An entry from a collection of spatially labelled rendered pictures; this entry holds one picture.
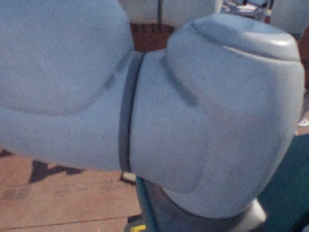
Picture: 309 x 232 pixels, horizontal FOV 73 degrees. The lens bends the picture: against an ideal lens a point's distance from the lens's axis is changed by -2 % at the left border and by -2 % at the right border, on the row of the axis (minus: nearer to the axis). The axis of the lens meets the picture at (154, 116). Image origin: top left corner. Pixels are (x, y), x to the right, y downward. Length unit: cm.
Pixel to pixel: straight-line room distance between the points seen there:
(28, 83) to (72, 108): 4
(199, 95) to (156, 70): 5
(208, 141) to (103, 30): 14
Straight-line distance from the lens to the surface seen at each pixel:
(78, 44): 21
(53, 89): 21
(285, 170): 50
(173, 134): 20
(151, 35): 187
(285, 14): 67
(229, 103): 18
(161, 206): 34
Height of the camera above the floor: 104
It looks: 37 degrees down
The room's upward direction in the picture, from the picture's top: 4 degrees clockwise
